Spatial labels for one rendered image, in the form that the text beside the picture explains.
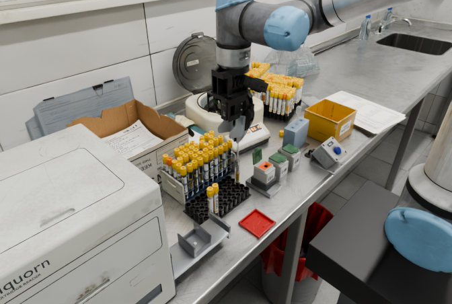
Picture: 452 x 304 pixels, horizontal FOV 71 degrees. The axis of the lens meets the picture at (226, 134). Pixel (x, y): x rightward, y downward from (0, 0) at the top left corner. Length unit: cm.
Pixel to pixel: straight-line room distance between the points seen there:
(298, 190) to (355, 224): 22
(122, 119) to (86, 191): 63
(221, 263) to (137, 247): 27
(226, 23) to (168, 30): 60
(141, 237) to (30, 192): 18
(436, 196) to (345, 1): 36
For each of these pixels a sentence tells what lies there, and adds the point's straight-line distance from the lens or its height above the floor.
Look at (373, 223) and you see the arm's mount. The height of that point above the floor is 95.
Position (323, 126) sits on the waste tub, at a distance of 114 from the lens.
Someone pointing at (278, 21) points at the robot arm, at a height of 137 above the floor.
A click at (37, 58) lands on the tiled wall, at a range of 105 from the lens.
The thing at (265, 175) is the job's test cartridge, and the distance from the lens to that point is 89.
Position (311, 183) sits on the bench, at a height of 87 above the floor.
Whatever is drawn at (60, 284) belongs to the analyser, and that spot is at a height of 110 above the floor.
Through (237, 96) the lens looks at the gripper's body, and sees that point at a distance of 71.
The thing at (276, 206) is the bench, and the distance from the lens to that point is 89.
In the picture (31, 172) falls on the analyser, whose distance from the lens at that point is 60.
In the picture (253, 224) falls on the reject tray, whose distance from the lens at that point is 84.
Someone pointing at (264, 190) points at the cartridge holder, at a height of 89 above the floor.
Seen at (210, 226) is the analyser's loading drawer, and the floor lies 92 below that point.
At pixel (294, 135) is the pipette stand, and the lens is 103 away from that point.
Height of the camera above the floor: 150
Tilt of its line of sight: 32 degrees down
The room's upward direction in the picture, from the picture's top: straight up
